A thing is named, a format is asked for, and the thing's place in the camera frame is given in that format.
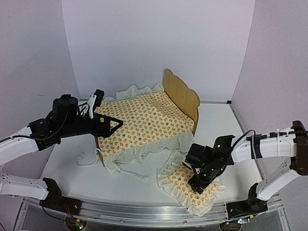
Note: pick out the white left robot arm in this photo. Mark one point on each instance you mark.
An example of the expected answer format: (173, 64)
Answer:
(14, 147)

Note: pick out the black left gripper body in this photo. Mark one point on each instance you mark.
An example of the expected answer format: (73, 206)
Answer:
(70, 128)

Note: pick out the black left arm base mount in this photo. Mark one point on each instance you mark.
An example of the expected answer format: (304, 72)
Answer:
(56, 201)

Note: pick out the wooden pet bed frame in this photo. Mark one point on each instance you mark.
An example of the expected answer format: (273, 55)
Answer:
(180, 93)

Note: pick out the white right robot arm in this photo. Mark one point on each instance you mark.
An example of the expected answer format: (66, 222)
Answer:
(291, 144)

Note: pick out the small duck print pillow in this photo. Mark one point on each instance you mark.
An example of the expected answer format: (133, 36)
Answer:
(173, 179)

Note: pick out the aluminium front rail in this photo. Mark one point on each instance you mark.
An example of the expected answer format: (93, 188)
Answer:
(142, 215)

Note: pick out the duck print mattress cushion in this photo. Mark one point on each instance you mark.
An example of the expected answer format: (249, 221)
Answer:
(144, 120)

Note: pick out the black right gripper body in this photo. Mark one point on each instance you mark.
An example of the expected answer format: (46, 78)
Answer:
(211, 173)

